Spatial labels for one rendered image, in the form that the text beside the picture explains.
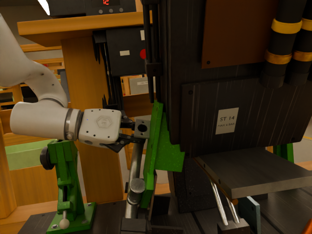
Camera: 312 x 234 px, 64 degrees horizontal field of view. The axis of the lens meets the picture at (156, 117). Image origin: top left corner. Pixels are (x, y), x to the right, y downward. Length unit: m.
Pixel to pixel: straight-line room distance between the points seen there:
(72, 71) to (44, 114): 0.32
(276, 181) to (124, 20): 0.62
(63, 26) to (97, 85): 0.23
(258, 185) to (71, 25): 0.67
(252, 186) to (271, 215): 0.39
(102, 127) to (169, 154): 0.18
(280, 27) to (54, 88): 0.55
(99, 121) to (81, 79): 0.32
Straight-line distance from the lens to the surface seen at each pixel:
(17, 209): 1.20
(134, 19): 0.84
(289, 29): 0.48
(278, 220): 0.83
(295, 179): 0.51
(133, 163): 0.74
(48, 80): 0.72
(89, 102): 0.95
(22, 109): 0.69
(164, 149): 0.60
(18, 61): 0.61
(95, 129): 0.65
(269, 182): 0.48
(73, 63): 0.95
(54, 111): 0.67
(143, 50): 0.83
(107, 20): 0.84
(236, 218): 0.60
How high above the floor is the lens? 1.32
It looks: 8 degrees down
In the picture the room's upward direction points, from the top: 7 degrees counter-clockwise
